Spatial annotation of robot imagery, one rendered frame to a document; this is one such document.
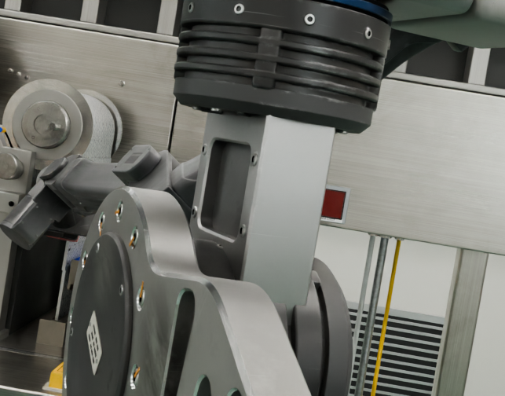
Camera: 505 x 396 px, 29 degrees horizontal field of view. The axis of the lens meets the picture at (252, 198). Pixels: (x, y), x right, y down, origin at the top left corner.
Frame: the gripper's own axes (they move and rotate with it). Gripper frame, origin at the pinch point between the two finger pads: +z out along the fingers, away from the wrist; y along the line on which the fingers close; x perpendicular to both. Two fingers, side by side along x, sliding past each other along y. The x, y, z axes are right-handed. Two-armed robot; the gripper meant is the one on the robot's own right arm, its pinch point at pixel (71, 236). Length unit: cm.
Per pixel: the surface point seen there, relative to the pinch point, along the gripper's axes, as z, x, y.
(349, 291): 246, 99, 67
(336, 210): 21, 24, 43
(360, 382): 52, 1, 56
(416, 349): 254, 82, 99
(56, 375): -17.3, -27.6, 7.2
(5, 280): -1.4, -10.1, -7.9
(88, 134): -10.3, 13.5, 0.5
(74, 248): 3.4, -0.8, 0.3
